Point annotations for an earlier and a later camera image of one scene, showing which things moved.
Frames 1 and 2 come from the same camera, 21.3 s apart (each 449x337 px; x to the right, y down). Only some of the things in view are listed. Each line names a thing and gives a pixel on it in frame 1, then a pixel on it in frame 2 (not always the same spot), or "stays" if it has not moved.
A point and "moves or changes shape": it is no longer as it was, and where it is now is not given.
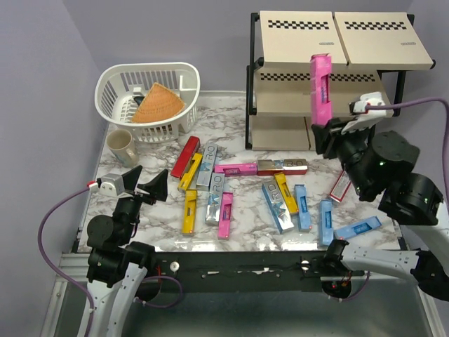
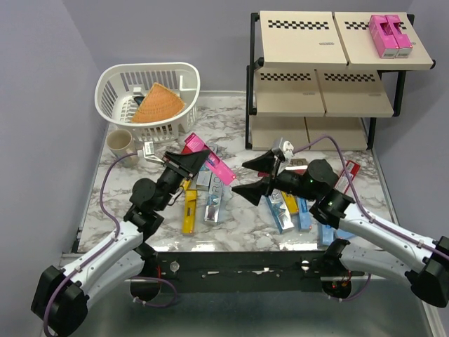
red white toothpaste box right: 340,187 stays
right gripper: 322,133 to 265,162
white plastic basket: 117,86 stays
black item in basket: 139,100 stays
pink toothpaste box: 225,215 to 383,36
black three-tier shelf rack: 370,53 stays
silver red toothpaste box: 290,166 stays
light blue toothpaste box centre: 304,218 stays
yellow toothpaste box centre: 289,197 stays
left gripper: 157,187 to 185,165
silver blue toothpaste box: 215,201 stays
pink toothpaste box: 320,88 to 399,35
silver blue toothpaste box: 278,206 stays
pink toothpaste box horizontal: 242,169 moves or changes shape
